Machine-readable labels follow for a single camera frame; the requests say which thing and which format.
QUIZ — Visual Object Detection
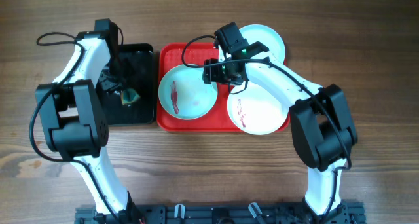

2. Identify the white plate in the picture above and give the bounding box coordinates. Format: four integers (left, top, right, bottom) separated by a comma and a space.
214, 22, 285, 64
227, 82, 288, 136

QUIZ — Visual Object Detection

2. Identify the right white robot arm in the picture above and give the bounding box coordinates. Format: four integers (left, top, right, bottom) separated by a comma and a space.
203, 22, 357, 222

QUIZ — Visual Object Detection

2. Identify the black plastic tray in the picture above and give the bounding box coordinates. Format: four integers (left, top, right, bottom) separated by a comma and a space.
96, 43, 156, 126

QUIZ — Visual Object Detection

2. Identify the green yellow sponge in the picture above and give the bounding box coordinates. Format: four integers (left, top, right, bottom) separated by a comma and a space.
120, 88, 141, 105

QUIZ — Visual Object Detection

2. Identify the red plastic tray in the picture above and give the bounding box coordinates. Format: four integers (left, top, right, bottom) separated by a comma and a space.
156, 42, 291, 134

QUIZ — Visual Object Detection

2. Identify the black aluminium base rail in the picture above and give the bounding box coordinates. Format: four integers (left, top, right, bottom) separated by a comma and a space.
74, 201, 367, 224

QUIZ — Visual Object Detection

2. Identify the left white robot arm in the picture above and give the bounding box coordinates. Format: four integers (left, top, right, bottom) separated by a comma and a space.
29, 19, 144, 223

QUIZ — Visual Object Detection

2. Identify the pale green plate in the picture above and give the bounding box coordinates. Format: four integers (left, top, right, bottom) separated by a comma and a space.
158, 65, 218, 120

